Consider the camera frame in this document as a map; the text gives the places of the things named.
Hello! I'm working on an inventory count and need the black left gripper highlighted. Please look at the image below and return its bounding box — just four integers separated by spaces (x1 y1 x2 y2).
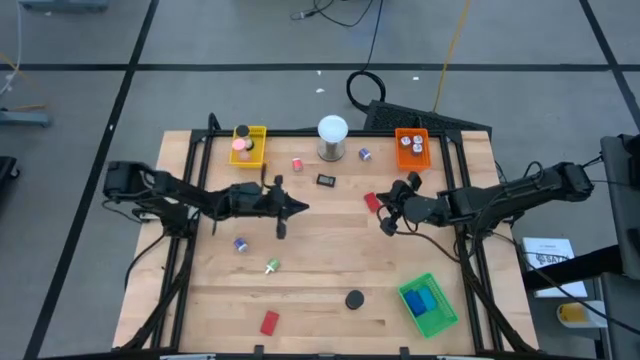
227 174 310 240

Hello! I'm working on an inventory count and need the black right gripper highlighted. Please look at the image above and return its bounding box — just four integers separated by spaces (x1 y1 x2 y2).
378 172 449 236

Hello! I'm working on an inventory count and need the pink cap hourglass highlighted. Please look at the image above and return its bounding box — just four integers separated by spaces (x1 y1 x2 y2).
231 137 254 162

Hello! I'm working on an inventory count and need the white sand hourglass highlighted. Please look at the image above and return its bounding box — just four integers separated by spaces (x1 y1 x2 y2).
235 124 256 151

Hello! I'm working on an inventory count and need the dark blue rectangular case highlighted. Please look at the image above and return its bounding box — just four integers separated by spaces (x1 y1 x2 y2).
403 289 427 318

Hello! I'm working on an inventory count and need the green plastic basket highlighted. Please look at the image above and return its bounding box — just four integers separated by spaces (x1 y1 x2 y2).
397 272 460 340

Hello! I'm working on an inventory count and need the orange plastic basket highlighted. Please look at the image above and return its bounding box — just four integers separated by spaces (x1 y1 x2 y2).
394 127 432 172

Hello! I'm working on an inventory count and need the yellow plastic basket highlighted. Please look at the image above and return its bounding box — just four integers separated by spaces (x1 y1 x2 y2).
229 124 268 169

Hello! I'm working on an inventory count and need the white bulb table lamp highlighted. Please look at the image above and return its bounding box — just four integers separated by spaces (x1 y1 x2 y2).
316 114 350 163

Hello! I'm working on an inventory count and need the orange sand hourglass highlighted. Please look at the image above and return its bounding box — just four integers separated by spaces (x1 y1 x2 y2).
344 289 366 311

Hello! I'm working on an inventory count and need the white printed booklet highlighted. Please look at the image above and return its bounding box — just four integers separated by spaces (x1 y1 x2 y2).
521 237 590 299

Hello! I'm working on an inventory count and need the black flat bar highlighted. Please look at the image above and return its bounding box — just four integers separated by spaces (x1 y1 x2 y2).
522 244 626 292

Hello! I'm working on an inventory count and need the yellow and white roll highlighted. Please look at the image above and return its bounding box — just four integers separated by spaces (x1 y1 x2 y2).
556 301 609 330

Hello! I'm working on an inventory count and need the grey metal cart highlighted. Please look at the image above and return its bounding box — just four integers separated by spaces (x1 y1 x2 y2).
598 132 640 360

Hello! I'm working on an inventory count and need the grey floor stand foot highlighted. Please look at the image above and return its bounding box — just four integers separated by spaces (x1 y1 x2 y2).
19 0 109 14
0 110 54 129

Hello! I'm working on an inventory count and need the black caster wheel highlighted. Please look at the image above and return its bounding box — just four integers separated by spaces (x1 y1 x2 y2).
0 155 21 181

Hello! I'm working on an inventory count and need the black table frame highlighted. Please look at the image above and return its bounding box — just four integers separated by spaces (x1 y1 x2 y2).
119 112 539 360

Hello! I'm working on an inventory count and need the coiled black floor cable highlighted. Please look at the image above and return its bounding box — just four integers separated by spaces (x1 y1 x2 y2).
345 0 387 114

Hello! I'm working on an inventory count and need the yellow floor cable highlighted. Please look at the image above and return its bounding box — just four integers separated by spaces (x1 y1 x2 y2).
432 0 472 113

